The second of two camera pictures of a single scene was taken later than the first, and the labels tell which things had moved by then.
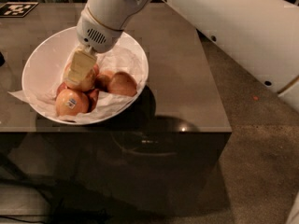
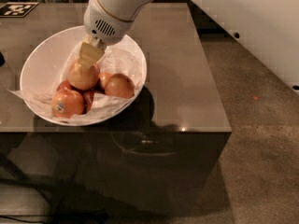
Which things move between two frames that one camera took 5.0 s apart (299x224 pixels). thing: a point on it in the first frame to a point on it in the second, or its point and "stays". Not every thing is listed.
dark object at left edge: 2,60 stays
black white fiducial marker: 17,9 stays
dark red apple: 92,97 to 88,97
